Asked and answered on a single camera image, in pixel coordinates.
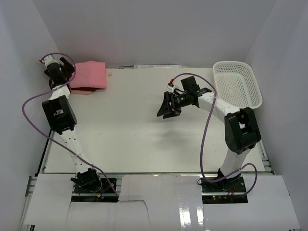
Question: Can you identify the white perforated plastic basket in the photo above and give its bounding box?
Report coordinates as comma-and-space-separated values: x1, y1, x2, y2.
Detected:
213, 61, 263, 109

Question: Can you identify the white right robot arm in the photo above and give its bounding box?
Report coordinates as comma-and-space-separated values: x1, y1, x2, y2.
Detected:
156, 73, 261, 189

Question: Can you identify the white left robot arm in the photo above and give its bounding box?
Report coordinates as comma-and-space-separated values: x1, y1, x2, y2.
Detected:
41, 55, 102, 193

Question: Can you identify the folded light pink t-shirt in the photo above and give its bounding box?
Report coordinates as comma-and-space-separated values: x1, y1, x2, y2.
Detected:
71, 88, 97, 95

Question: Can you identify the white paper strip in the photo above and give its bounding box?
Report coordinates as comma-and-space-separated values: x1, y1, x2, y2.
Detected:
134, 64, 182, 69

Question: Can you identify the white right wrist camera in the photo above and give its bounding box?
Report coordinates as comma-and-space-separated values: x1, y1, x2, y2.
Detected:
167, 78, 177, 92

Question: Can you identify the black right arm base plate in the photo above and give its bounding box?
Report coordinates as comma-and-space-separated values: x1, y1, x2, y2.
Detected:
197, 177, 248, 205

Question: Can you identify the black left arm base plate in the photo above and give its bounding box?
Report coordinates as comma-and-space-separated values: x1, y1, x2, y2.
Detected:
71, 178, 118, 203

